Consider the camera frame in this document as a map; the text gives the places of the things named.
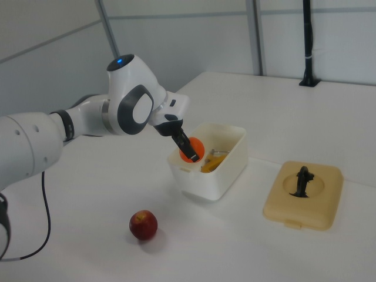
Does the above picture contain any grey partition post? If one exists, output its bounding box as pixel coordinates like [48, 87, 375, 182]
[246, 0, 267, 76]
[95, 0, 121, 58]

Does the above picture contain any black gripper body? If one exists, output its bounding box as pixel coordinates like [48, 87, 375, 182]
[152, 119, 184, 137]

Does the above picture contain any yellow clamp tool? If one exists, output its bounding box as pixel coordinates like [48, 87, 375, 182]
[200, 149, 231, 173]

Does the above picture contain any red toy apple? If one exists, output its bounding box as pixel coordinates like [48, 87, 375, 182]
[129, 209, 159, 241]

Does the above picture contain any black mounting pole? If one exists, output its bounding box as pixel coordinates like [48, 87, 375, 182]
[298, 0, 321, 88]

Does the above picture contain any beige lid with black handle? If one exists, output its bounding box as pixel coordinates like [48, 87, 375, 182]
[262, 160, 344, 232]

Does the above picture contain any white plastic container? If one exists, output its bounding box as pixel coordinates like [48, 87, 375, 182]
[167, 122, 249, 203]

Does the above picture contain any orange toy fruit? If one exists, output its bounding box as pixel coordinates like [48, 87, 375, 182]
[179, 136, 206, 163]

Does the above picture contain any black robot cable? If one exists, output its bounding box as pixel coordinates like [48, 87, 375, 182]
[0, 170, 52, 262]

